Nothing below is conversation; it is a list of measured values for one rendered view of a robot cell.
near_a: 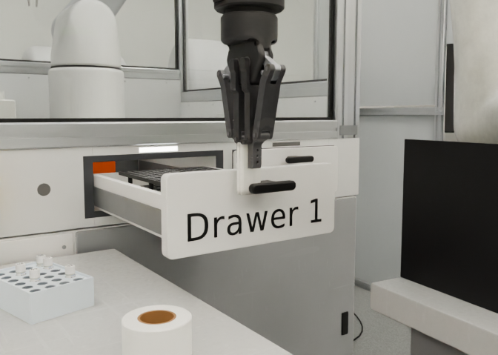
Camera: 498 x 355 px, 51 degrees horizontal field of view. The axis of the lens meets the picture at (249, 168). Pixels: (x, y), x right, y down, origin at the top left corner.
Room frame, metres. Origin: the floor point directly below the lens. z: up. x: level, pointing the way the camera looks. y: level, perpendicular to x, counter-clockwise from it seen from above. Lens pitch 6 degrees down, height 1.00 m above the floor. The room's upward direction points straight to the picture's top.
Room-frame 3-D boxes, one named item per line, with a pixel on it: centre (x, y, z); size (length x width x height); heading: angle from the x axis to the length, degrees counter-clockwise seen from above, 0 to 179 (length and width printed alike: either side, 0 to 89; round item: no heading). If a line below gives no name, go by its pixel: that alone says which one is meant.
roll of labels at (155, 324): (0.51, 0.09, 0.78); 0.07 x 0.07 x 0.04
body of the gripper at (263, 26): (0.70, 0.00, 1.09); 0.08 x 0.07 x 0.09; 34
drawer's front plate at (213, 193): (0.74, -0.01, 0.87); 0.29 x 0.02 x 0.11; 124
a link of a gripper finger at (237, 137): (0.72, 0.01, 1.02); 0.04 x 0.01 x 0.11; 124
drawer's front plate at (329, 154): (1.19, -0.09, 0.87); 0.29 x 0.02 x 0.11; 124
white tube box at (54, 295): (0.66, 0.27, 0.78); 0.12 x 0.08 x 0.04; 49
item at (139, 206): (0.92, 0.11, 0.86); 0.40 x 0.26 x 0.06; 34
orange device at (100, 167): (1.32, 0.40, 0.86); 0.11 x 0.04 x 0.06; 124
